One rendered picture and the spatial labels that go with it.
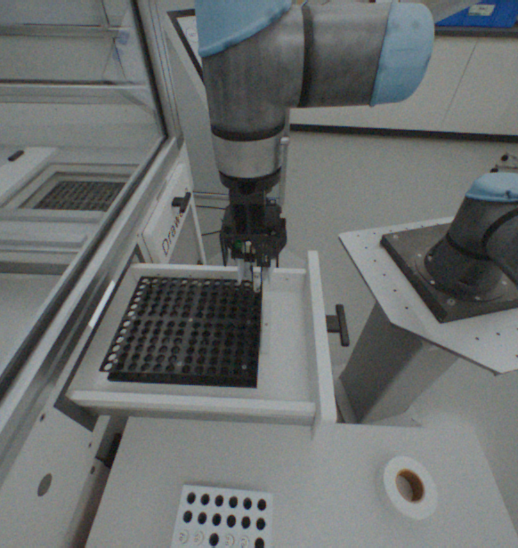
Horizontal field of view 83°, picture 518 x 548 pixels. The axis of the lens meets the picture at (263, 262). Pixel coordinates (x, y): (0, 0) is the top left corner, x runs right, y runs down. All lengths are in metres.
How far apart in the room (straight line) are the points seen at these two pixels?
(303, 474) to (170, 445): 0.21
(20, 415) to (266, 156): 0.36
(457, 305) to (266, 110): 0.58
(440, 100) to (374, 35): 3.25
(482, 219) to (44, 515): 0.77
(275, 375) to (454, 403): 1.17
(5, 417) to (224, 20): 0.40
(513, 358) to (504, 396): 0.96
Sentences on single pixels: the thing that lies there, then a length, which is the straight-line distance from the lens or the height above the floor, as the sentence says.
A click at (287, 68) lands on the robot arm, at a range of 0.28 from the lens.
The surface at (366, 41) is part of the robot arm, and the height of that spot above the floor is 1.26.
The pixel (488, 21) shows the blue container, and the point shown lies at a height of 0.94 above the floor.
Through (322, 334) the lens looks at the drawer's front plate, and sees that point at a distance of 0.44.
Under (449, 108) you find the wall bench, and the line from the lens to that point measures 3.60.
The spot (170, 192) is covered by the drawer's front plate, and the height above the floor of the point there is 0.93.
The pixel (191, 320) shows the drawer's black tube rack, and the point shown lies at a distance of 0.49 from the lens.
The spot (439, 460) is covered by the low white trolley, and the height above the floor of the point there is 0.76.
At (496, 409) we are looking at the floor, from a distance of 1.67.
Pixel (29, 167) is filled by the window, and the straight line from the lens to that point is 0.43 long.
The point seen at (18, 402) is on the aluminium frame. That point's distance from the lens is 0.41.
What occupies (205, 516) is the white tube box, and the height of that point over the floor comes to 0.76.
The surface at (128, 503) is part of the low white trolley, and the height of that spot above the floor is 0.76.
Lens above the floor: 1.30
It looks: 46 degrees down
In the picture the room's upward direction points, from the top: straight up
